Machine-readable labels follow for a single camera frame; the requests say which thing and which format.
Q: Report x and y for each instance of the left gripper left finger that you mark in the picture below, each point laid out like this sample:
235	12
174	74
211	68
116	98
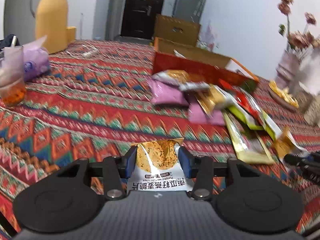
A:
74	195

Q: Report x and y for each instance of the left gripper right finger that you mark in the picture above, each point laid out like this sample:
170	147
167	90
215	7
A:
241	195

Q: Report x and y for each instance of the pumpkin oat crisp packet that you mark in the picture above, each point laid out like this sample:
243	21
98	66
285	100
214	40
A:
158	168

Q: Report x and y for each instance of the silver milk candy bag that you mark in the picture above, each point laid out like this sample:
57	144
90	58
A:
246	101

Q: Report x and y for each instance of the gold edged snack bag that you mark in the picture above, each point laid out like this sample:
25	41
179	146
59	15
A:
247	144

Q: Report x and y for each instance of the floral white vase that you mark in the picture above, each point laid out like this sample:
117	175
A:
312	114

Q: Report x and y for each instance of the bowl of orange peels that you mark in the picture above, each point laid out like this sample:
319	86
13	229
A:
282	97

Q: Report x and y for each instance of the pink textured vase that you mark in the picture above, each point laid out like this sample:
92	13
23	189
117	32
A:
287	69

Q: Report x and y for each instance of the clear plastic drink cup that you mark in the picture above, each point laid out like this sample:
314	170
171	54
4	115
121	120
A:
13	90

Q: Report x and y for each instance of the dried pink roses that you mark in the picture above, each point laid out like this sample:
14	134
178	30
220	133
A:
301	27

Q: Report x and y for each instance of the pink snack packet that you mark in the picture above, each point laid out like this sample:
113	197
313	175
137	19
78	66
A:
163	94

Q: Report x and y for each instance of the purple tissue pack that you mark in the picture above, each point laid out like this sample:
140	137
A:
36	59

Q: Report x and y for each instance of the red cardboard tray box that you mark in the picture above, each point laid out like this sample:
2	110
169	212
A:
202	65

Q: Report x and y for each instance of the yellow cup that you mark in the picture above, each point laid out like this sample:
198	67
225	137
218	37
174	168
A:
71	34

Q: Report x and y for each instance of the yellow thermos jug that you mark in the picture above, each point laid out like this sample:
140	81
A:
51	22

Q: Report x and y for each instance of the brown cardboard box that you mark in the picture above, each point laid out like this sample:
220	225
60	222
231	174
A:
176	30

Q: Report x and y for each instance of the grey refrigerator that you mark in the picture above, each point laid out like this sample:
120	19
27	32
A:
188	10

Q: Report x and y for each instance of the dark entrance door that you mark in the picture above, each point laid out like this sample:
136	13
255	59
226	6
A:
139	18

